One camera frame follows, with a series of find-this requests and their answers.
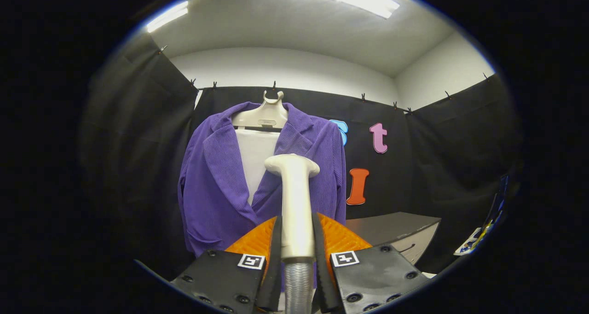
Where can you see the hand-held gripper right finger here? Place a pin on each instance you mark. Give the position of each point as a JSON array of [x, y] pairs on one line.
[[320, 268]]

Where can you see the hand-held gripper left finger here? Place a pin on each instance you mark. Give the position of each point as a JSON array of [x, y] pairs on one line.
[[275, 268]]

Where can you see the grey-topped drawer cabinet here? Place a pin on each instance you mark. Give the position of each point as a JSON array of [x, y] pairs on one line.
[[391, 224]]

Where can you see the white fabric panel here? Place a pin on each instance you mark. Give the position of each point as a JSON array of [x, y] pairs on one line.
[[253, 157]]

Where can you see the white colourful printed card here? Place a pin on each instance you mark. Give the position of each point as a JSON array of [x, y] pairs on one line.
[[469, 245]]

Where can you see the beige plastic hanger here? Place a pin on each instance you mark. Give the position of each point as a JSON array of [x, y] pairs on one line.
[[267, 116]]

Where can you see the black backdrop cloth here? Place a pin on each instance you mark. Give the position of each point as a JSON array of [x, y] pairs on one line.
[[437, 166]]

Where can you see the row of black clips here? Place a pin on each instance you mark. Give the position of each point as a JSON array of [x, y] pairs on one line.
[[274, 84]]

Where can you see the blue printed pack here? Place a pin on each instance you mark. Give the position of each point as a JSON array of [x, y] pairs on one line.
[[499, 199]]

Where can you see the narrow ceiling light panel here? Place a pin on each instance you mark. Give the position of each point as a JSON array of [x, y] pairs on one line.
[[166, 17]]

